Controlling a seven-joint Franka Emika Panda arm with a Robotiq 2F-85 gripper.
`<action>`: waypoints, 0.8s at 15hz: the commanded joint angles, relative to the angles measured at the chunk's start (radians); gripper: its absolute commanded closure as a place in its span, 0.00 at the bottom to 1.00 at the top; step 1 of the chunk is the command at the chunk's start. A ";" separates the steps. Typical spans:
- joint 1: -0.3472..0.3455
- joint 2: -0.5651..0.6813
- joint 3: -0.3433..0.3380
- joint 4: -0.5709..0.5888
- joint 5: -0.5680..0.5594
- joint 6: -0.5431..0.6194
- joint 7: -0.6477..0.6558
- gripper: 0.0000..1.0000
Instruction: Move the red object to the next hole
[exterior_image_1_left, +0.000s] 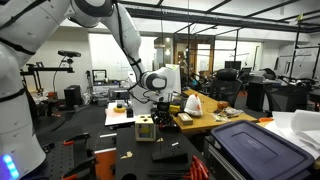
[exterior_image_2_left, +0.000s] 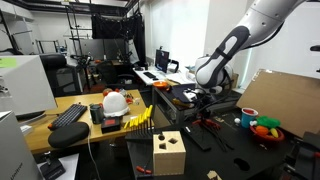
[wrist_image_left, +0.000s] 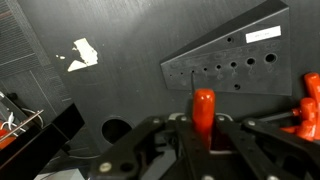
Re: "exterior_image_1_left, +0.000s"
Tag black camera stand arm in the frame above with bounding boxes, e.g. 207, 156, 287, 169
19, 57, 75, 95

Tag grey equipment unit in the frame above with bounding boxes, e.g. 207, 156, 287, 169
108, 88, 131, 101

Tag dark blue bin lid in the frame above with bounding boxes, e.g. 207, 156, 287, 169
210, 119, 316, 180

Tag small rectangular box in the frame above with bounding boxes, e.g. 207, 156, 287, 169
177, 112, 194, 126

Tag white flat board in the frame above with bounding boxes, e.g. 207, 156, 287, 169
104, 101, 136, 127

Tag black joystick device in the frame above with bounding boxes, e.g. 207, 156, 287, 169
125, 107, 135, 119

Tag clear plastic bag clutter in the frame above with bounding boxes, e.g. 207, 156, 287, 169
211, 106, 246, 123

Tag white paper sheets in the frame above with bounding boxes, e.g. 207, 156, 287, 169
264, 109, 320, 160

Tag wooden shape sorter box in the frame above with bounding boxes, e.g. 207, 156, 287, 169
134, 114, 157, 143

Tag black 3D printer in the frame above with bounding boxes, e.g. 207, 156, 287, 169
91, 69, 108, 85

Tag black optical breadboard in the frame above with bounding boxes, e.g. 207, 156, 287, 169
36, 139, 98, 180

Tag black speaker box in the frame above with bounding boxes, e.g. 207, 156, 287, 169
63, 84, 83, 109

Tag grey metal rack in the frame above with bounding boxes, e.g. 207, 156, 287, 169
202, 134, 244, 180

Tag yellow tape roll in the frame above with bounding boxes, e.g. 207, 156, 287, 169
113, 105, 127, 114

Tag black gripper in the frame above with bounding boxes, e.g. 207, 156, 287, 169
150, 100, 176, 131

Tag large white monitor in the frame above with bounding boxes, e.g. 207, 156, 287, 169
164, 63, 183, 95

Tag black metal cage frame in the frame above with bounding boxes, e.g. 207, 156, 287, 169
116, 0, 320, 83

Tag white dome shaped object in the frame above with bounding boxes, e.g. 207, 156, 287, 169
183, 93, 204, 117

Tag brown round object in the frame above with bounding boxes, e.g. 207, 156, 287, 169
217, 100, 231, 111

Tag wooden desk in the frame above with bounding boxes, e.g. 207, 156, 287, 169
172, 88, 260, 135

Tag black wedge hex key stand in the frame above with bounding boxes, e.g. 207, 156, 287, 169
151, 141, 190, 164

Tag black office chair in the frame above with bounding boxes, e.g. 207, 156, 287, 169
264, 84, 310, 113
208, 68, 244, 108

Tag black cabinet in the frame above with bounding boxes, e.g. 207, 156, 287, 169
246, 81, 274, 112

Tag black monitor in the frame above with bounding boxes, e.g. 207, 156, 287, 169
224, 60, 242, 71

